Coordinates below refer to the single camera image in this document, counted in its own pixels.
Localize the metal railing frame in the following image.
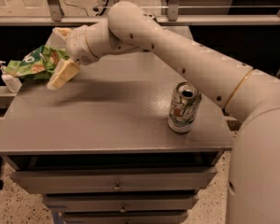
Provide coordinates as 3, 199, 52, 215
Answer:
0, 0, 280, 26

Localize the white pump sanitizer bottle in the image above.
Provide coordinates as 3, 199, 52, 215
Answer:
0, 61, 21, 93

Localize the green rice chip bag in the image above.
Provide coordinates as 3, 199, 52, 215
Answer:
4, 45, 69, 80

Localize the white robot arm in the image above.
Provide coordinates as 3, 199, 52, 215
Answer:
48, 1, 280, 224

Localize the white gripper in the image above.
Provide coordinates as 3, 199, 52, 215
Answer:
47, 25, 98, 91

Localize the white green soda can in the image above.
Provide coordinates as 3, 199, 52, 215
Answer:
168, 82, 202, 133

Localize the grey drawer cabinet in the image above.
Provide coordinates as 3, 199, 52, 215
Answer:
0, 52, 231, 224

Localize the black cable on floor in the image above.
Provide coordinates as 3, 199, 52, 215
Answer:
56, 0, 90, 17

